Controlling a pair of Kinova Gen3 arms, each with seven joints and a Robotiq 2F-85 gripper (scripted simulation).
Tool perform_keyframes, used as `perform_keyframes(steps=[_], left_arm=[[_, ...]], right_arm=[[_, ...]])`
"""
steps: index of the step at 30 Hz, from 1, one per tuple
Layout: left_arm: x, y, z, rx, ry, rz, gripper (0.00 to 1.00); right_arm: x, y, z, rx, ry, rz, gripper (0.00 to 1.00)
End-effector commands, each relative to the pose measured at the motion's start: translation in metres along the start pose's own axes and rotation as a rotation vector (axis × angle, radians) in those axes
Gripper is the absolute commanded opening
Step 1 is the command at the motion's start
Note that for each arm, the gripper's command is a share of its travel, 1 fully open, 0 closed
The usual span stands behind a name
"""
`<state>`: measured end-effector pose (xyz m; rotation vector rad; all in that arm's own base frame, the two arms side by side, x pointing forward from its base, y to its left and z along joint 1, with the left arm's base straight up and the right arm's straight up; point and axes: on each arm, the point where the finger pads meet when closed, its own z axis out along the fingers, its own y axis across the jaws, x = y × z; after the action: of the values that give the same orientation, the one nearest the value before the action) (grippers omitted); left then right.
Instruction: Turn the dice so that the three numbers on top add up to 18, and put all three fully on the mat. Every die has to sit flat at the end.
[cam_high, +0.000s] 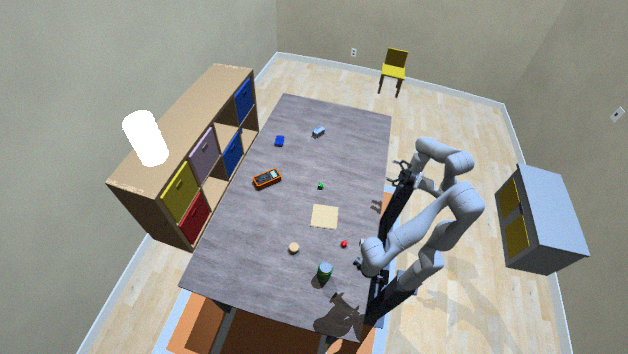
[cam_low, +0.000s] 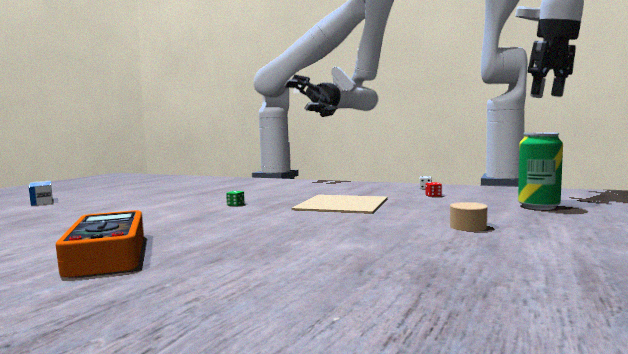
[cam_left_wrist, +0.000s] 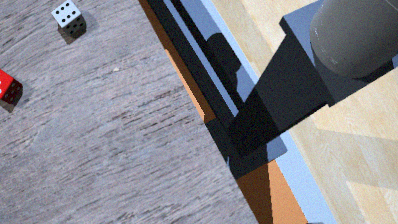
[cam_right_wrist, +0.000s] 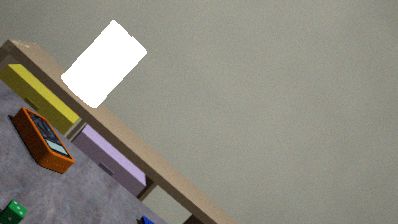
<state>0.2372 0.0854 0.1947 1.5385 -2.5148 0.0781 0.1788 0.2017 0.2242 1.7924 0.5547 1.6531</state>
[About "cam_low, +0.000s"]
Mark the green die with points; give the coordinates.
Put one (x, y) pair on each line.
(235, 198)

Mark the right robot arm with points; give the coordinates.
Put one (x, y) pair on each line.
(317, 43)

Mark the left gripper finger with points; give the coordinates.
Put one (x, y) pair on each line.
(537, 72)
(559, 81)

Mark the beige flat mat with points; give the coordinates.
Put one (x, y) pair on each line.
(342, 203)

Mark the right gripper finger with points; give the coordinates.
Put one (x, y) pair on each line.
(317, 107)
(296, 80)

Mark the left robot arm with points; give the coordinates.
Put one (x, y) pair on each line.
(508, 65)

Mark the red die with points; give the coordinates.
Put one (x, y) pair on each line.
(434, 189)

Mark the green soda can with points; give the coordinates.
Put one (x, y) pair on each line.
(540, 171)

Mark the white die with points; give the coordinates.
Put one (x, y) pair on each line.
(424, 180)

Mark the tan short cylinder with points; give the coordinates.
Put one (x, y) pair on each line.
(468, 216)

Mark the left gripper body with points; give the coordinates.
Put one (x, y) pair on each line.
(557, 32)

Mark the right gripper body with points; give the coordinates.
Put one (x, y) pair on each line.
(332, 93)

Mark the orange digital multimeter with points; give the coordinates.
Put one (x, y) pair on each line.
(87, 250)

